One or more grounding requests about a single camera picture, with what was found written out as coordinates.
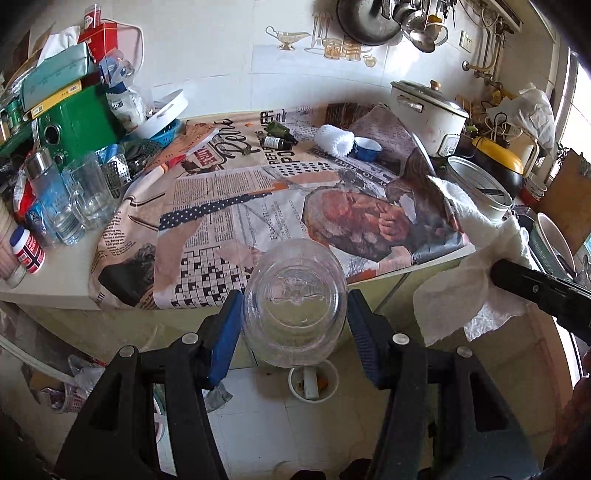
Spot white ruffled paper liners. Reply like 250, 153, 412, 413
315, 124, 356, 155

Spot small white plastic bucket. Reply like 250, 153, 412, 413
288, 359, 340, 404

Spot wall water heater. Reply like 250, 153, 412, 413
480, 0, 525, 26

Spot white kettle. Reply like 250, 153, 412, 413
505, 131, 541, 174

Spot wall faucet pipes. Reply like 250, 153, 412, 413
462, 18, 513, 93

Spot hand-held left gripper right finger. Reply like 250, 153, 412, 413
347, 288, 541, 480

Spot chopsticks in holder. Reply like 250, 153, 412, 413
455, 95, 481, 121

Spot blue plastic bag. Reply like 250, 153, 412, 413
99, 48, 134, 88

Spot white rice cooker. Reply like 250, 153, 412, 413
390, 79, 470, 158

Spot blue plastic basket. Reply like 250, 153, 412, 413
134, 119, 182, 146

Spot red tin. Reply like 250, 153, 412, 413
78, 21, 132, 65

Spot round white tray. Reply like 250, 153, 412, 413
124, 90, 189, 141

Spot newspaper print tablecloth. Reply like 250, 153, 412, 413
90, 104, 476, 310

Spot small blue bowl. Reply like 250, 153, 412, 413
353, 137, 384, 162

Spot stacked bowls in sink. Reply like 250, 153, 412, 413
529, 212, 578, 278

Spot white medicine bottle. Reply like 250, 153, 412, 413
10, 226, 46, 274

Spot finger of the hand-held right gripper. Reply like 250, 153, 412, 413
489, 259, 591, 344

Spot wooden cutting board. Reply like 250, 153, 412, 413
536, 148, 591, 252

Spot glass mug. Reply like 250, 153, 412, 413
62, 152, 123, 230

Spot green metal box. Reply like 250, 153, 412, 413
0, 83, 125, 158

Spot clear water bottle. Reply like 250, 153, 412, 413
24, 148, 86, 246

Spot clear plastic jar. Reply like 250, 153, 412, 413
241, 239, 349, 368

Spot large metal ladle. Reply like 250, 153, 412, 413
409, 0, 437, 54

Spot round aluminium pot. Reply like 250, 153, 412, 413
445, 156, 514, 222

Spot black pot with yellow lid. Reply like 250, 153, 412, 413
471, 136, 527, 199

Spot translucent plastic bag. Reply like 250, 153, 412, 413
485, 83, 557, 155

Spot white powder bag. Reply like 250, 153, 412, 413
106, 83, 148, 130

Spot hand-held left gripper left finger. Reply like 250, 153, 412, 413
54, 290, 245, 480

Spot tableware wall sticker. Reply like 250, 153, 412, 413
265, 11, 379, 68

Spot metal grater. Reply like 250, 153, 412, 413
99, 154, 132, 190

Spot teal tissue pack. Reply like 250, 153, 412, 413
21, 25, 95, 112

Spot grey plastic bag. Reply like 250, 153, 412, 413
203, 388, 234, 414

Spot white paper towel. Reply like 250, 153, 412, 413
412, 175, 539, 348

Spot black hanging wok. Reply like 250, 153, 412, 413
336, 0, 402, 47

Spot stacked small bowls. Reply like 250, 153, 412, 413
522, 173, 548, 208

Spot flat yellow box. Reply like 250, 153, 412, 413
23, 79, 84, 121

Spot person's right forearm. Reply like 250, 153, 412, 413
545, 346, 591, 469

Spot window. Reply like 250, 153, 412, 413
551, 46, 591, 153

